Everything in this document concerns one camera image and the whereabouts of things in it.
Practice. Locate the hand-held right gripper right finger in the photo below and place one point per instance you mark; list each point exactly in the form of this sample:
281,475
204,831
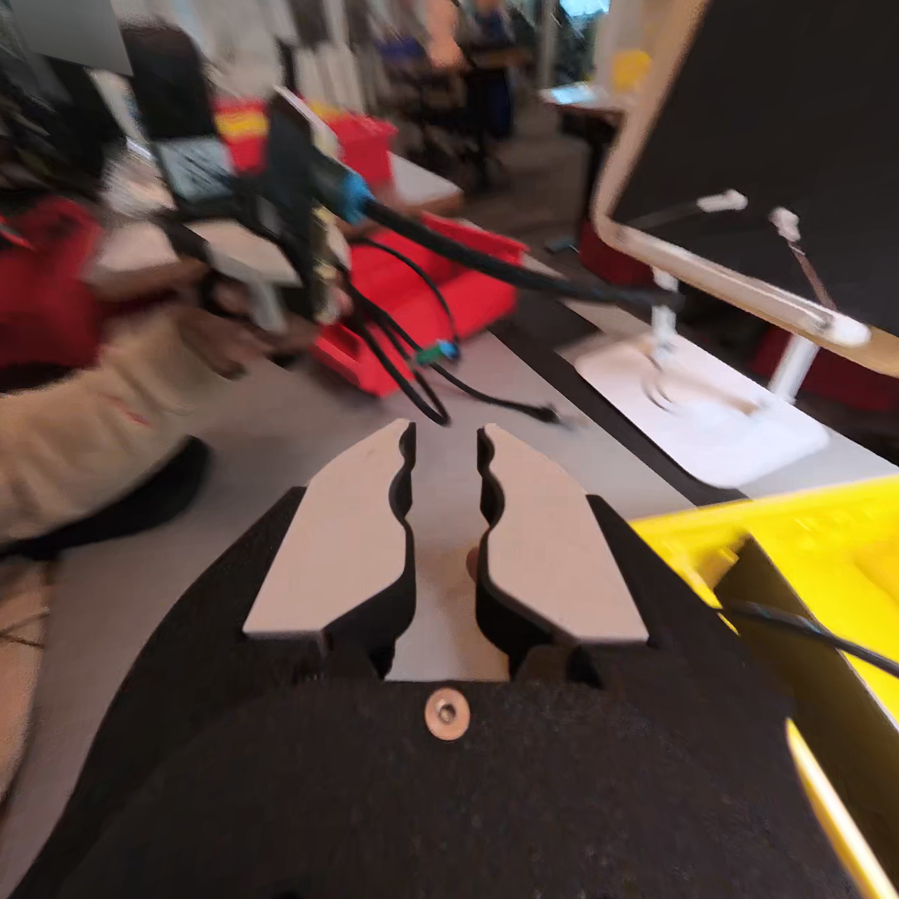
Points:
562,555

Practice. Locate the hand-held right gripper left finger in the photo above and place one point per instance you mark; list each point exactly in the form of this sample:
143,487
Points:
337,548

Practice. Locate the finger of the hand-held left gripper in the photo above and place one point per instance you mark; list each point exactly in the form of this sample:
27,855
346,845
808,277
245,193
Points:
253,253

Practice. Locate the black HDMI switch box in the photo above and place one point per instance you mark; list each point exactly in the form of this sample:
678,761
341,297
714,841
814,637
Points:
295,175

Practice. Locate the red plastic bin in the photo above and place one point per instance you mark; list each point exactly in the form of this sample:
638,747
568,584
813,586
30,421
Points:
365,147
421,302

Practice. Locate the yellow plastic bin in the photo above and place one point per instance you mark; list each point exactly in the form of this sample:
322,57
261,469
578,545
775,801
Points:
808,534

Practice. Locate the person's left forearm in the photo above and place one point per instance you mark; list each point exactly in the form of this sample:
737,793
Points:
91,428

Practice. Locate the person's left hand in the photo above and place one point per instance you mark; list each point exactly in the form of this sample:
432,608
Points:
232,337

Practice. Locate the person's right hand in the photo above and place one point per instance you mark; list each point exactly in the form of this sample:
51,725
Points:
473,565

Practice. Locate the wooden edged table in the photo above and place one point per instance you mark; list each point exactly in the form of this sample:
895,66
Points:
421,186

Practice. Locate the white board stand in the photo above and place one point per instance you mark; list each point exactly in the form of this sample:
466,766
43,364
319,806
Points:
716,421

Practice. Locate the red plastic tub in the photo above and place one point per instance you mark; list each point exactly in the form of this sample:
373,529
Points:
42,281

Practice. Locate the black bin divider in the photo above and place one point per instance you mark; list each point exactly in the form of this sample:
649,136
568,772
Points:
793,667

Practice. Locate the red fabric crate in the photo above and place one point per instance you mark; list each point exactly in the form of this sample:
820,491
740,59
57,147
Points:
611,256

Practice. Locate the person's beige hoodie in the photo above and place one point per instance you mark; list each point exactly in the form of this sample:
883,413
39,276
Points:
21,667

